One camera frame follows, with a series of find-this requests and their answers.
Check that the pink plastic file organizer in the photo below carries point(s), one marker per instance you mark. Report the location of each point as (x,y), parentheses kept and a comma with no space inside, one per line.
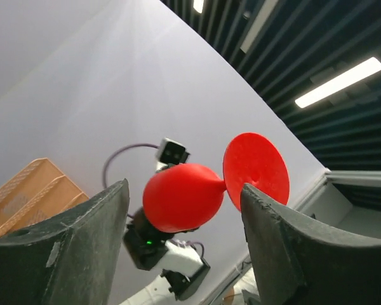
(36,193)

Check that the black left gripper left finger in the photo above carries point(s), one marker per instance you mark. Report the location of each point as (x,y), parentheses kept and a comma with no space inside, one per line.
(68,259)

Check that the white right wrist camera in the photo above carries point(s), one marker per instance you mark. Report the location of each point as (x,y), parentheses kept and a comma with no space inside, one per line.
(170,152)

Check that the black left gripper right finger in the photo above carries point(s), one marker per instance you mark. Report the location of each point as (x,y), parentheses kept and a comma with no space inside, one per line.
(299,260)

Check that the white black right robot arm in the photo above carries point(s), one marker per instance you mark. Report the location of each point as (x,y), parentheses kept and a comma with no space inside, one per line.
(183,269)

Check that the red wine glass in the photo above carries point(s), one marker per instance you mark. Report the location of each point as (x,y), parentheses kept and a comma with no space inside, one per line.
(186,196)

